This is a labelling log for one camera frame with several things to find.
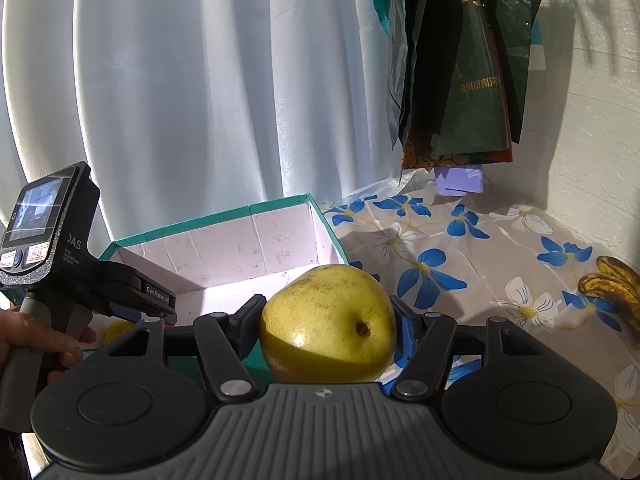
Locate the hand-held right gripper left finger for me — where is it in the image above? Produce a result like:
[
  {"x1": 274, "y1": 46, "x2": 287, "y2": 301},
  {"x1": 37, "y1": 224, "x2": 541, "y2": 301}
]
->
[{"x1": 102, "y1": 294, "x2": 268, "y2": 405}]

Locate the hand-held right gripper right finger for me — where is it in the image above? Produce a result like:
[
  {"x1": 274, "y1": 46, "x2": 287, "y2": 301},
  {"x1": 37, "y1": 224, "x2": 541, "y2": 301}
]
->
[{"x1": 390, "y1": 294, "x2": 556, "y2": 403}]

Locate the yellow green pear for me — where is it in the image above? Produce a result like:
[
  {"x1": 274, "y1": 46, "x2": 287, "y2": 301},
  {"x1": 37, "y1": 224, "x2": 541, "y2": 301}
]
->
[{"x1": 259, "y1": 264, "x2": 398, "y2": 385}]

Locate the teal cardboard box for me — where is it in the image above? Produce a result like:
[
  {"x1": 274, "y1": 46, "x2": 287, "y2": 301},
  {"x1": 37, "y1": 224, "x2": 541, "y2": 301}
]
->
[{"x1": 97, "y1": 193, "x2": 351, "y2": 376}]

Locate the yellow speckled fruit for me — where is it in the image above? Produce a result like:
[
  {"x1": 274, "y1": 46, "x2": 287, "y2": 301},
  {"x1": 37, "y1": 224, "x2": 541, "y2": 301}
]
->
[{"x1": 102, "y1": 320, "x2": 133, "y2": 347}]

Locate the person's left hand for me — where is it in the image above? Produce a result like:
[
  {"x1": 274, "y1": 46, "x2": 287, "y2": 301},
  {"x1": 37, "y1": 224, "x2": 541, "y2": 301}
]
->
[{"x1": 0, "y1": 307, "x2": 98, "y2": 385}]

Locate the blue floral tablecloth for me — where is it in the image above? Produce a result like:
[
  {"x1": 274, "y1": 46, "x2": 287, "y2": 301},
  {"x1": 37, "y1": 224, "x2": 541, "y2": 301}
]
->
[{"x1": 320, "y1": 170, "x2": 640, "y2": 480}]

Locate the purple box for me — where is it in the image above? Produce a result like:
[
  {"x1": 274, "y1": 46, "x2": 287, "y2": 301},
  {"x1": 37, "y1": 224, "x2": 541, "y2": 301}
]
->
[{"x1": 435, "y1": 164, "x2": 485, "y2": 196}]

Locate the orange patterned bag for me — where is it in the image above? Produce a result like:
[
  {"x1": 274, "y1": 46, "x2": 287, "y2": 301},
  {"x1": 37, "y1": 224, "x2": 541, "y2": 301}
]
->
[{"x1": 402, "y1": 135, "x2": 471, "y2": 172}]

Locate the red bag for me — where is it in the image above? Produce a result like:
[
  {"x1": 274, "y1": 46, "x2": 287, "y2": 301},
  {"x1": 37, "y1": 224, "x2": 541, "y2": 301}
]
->
[{"x1": 467, "y1": 147, "x2": 514, "y2": 164}]

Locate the white curtain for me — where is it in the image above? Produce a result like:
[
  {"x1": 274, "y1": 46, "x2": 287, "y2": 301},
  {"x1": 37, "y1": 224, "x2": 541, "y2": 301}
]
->
[{"x1": 0, "y1": 0, "x2": 416, "y2": 261}]

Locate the overripe banana bunch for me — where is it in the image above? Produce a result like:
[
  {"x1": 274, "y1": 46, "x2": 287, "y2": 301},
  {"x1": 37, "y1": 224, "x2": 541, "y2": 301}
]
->
[{"x1": 577, "y1": 255, "x2": 640, "y2": 347}]

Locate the dark green plastic bag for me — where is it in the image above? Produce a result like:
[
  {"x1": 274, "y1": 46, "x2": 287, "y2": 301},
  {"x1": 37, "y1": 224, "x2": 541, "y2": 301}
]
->
[{"x1": 432, "y1": 0, "x2": 516, "y2": 162}]

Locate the translucent grey plastic bag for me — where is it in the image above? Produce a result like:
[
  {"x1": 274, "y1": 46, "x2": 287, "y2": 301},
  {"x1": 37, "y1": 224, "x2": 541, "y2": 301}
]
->
[{"x1": 372, "y1": 0, "x2": 418, "y2": 152}]

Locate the teal white plastic bag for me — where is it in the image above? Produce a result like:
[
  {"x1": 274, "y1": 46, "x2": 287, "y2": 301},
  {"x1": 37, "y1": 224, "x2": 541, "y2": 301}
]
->
[{"x1": 529, "y1": 20, "x2": 547, "y2": 72}]

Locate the black plastic bag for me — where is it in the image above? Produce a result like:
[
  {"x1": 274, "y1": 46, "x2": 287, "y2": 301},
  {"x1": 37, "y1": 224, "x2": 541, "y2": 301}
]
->
[{"x1": 487, "y1": 0, "x2": 552, "y2": 144}]

